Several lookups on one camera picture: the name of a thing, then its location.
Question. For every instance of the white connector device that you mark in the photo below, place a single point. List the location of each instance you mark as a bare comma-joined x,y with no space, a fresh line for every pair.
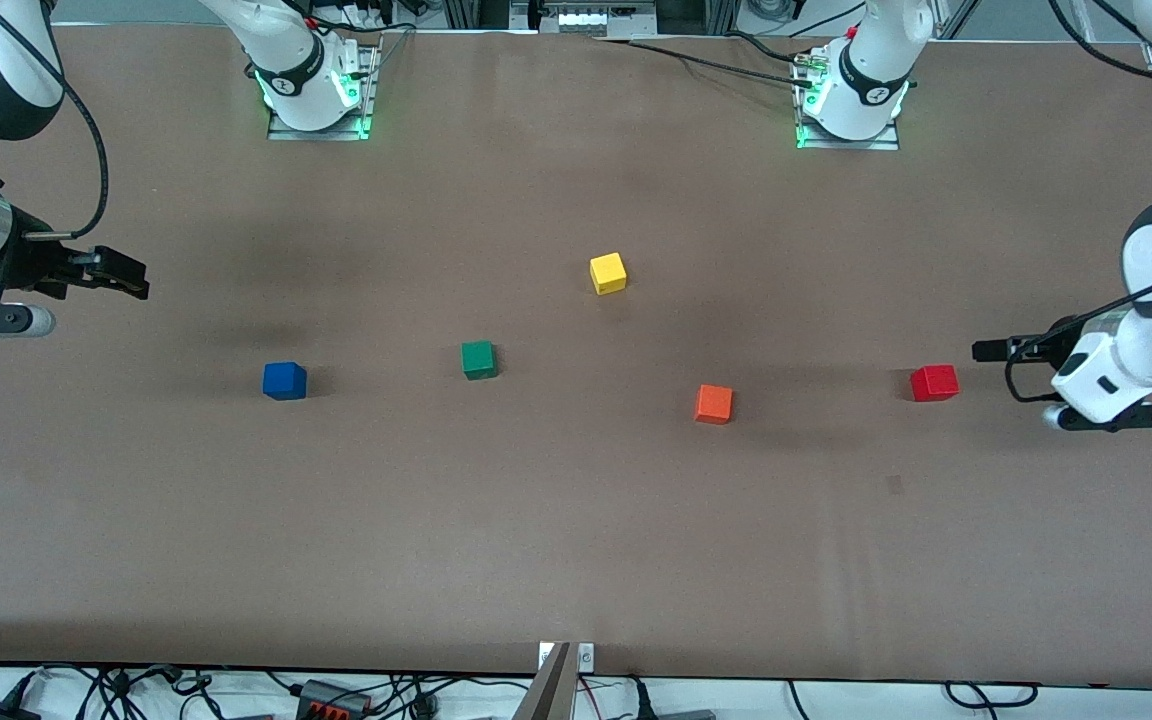
586,20

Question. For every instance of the brown table mat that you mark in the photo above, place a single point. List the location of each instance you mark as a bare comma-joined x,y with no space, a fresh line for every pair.
576,520

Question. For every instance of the orange wooden cube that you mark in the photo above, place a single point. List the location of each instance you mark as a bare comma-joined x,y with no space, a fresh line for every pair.
714,404

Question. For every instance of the black orange connector box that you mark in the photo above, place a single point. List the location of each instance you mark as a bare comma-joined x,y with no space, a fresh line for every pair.
331,698

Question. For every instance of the red wooden cube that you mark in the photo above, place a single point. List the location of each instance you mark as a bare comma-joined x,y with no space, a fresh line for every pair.
934,384

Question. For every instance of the green wooden cube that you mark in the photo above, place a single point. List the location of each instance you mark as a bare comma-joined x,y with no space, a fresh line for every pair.
478,361

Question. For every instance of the yellow wooden cube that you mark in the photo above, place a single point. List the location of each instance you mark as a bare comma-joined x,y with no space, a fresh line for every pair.
608,273

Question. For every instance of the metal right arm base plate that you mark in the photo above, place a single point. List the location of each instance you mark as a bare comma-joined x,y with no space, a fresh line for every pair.
316,135

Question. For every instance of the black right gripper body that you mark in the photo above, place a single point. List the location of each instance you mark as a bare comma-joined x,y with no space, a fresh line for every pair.
33,262

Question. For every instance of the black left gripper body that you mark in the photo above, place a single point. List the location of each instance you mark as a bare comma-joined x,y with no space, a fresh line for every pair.
1054,343

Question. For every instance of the grey camera stand pole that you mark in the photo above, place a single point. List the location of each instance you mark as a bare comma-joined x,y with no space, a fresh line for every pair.
548,695

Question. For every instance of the aluminium frame post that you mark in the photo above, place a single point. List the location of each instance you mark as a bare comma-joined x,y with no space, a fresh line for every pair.
724,12
471,12

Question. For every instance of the blue wooden cube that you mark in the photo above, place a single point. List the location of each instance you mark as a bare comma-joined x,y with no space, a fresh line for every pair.
284,382

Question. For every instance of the small white edge bracket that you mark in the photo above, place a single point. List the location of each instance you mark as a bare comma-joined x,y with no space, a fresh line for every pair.
586,656
545,652

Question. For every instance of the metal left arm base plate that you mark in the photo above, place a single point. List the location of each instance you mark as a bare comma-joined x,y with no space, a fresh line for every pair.
846,145

